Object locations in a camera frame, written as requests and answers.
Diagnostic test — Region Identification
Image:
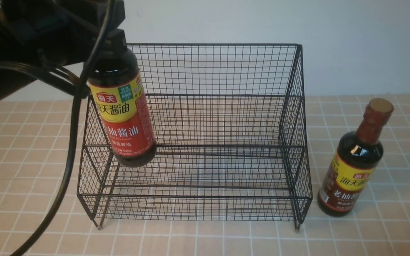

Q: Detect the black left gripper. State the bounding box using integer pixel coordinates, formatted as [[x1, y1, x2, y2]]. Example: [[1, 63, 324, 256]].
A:
[[2, 0, 110, 65]]

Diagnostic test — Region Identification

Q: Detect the soy sauce bottle red label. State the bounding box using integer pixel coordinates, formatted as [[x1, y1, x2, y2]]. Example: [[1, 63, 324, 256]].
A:
[[88, 29, 156, 167]]

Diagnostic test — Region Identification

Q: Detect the soy sauce bottle brown label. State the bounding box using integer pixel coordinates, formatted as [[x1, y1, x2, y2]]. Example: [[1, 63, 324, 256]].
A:
[[317, 98, 394, 217]]

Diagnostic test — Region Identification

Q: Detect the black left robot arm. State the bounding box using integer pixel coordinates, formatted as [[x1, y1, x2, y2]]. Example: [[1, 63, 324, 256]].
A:
[[0, 0, 126, 101]]

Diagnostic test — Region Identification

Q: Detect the black cable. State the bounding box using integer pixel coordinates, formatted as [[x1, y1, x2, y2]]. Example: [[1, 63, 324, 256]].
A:
[[11, 0, 115, 256]]

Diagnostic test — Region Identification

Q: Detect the black wire mesh shelf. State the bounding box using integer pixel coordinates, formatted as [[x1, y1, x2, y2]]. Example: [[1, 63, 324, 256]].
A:
[[77, 43, 313, 231]]

